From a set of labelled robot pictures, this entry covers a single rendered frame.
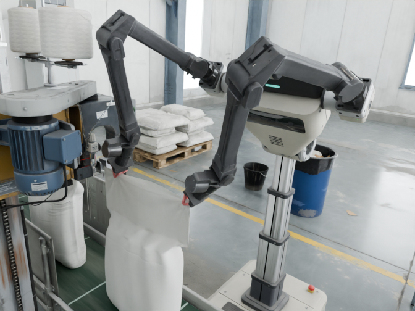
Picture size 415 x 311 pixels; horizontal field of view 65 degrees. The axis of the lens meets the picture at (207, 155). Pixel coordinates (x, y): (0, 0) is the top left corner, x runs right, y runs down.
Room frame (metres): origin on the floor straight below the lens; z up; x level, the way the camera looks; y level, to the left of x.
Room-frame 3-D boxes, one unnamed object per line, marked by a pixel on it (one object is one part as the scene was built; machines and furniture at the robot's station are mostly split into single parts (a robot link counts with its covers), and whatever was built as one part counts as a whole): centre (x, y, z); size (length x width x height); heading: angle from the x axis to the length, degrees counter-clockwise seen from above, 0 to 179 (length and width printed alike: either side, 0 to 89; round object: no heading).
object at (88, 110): (1.51, 0.58, 1.21); 0.30 x 0.25 x 0.30; 53
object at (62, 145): (1.02, 0.48, 1.25); 0.10 x 0.08 x 0.12; 168
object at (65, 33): (1.17, 0.50, 1.61); 0.17 x 0.17 x 0.17
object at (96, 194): (1.99, 0.77, 0.53); 1.05 x 0.02 x 0.41; 53
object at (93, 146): (1.32, 0.49, 1.14); 0.05 x 0.04 x 0.16; 143
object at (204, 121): (4.79, 0.28, 0.44); 0.68 x 0.44 x 0.15; 143
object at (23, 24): (1.32, 0.71, 1.61); 0.15 x 0.14 x 0.17; 53
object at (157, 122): (4.30, 0.61, 0.56); 0.66 x 0.42 x 0.15; 143
